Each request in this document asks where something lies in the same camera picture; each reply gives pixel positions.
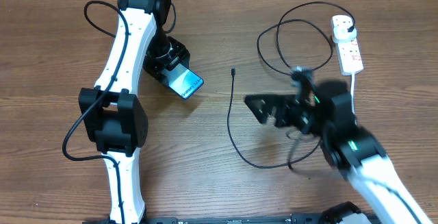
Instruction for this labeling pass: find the blue Galaxy smartphone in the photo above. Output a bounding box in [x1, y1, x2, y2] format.
[162, 64, 204, 99]

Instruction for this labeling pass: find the black USB charging cable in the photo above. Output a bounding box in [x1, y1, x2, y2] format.
[227, 1, 357, 170]

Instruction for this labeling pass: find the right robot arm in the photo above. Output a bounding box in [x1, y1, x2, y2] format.
[244, 78, 430, 223]

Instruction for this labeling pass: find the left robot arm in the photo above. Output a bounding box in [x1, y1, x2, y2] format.
[79, 0, 204, 223]

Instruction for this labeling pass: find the white charger plug adapter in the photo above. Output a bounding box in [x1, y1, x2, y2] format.
[332, 20, 357, 43]

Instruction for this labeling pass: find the white power strip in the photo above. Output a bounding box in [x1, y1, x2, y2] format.
[331, 15, 363, 75]

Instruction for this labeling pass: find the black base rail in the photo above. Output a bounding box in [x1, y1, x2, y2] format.
[81, 212, 381, 224]

